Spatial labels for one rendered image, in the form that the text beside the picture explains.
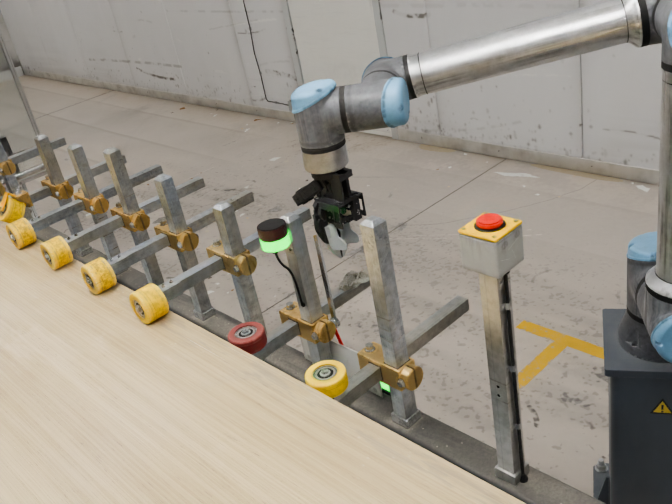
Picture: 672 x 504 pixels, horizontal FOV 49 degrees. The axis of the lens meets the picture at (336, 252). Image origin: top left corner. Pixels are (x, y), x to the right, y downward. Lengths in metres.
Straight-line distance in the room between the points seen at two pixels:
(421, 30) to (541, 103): 0.89
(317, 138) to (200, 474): 0.64
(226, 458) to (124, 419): 0.26
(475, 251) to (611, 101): 2.99
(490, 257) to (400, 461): 0.35
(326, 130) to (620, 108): 2.80
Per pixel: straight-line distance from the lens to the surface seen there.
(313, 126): 1.42
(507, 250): 1.14
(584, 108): 4.17
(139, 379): 1.57
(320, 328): 1.61
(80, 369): 1.68
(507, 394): 1.30
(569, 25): 1.52
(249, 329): 1.60
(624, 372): 1.85
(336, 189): 1.47
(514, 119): 4.44
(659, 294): 1.61
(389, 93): 1.39
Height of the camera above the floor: 1.75
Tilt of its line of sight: 28 degrees down
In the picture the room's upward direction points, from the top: 12 degrees counter-clockwise
